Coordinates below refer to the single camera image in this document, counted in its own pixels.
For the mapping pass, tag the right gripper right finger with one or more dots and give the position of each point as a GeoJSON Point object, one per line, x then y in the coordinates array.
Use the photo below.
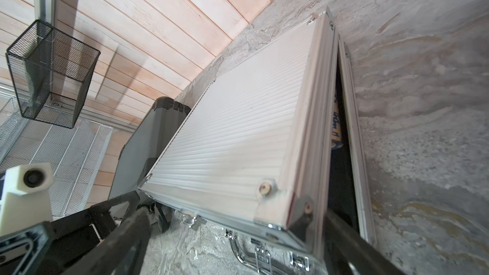
{"type": "Point", "coordinates": [345, 249]}

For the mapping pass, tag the silver aluminium poker case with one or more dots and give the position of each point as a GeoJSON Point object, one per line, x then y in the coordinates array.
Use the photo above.
{"type": "Point", "coordinates": [272, 145]}

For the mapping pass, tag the dark grey poker case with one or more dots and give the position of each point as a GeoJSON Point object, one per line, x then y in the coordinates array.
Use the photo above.
{"type": "Point", "coordinates": [141, 151]}

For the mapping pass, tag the black mesh wall basket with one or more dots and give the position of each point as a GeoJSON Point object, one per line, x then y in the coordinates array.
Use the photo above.
{"type": "Point", "coordinates": [51, 73]}

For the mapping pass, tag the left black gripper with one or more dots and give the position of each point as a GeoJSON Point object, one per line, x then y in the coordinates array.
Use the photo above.
{"type": "Point", "coordinates": [53, 247]}

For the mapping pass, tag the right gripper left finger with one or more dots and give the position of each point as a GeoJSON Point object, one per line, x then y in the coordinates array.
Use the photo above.
{"type": "Point", "coordinates": [122, 252]}

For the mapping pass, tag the white mesh wall shelf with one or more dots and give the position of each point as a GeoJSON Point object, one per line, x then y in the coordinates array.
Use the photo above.
{"type": "Point", "coordinates": [75, 155]}

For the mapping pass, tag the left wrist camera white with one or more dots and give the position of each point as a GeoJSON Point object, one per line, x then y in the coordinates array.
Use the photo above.
{"type": "Point", "coordinates": [25, 198]}

